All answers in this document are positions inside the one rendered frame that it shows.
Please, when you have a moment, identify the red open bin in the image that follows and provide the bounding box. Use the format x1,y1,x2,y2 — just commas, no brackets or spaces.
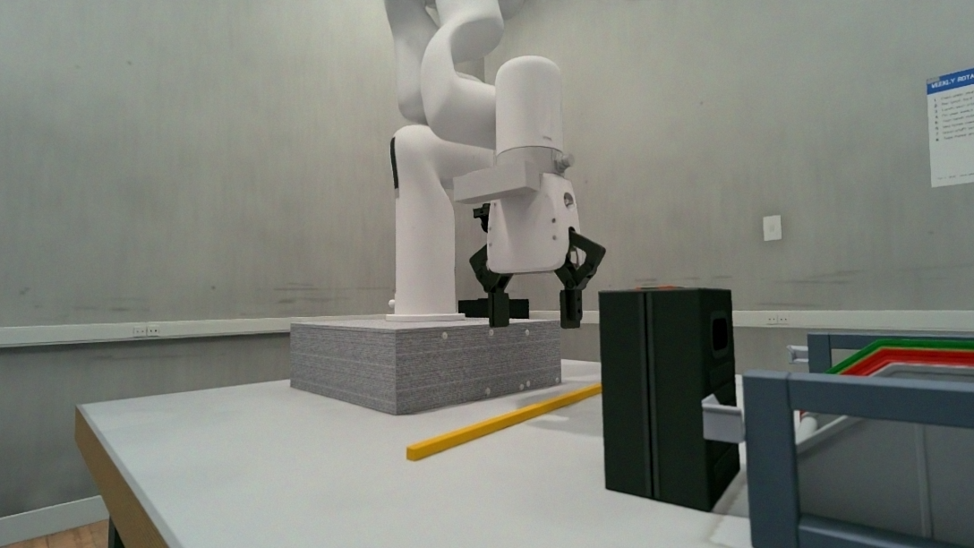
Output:
838,348,974,376

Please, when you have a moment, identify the green bin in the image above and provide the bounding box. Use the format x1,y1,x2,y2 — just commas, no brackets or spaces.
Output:
822,339,974,375

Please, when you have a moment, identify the yellow long thin bar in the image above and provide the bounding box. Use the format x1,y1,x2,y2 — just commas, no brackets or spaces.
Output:
406,383,602,461

